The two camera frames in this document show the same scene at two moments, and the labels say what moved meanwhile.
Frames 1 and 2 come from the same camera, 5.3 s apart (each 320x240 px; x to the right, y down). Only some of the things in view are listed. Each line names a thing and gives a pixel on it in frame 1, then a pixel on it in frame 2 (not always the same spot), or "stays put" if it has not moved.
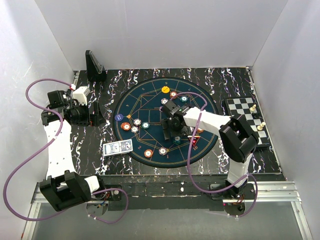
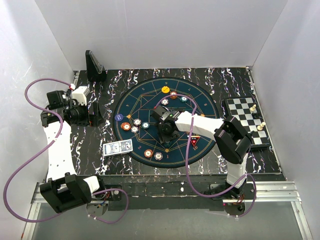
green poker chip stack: x=177 y=141 → x=167 y=143
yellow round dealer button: x=165 y=89 stays put
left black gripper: x=95 y=119 stays put
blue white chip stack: x=162 y=151 → x=158 y=156
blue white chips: x=137 y=122 stays put
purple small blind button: x=119 y=117 stays put
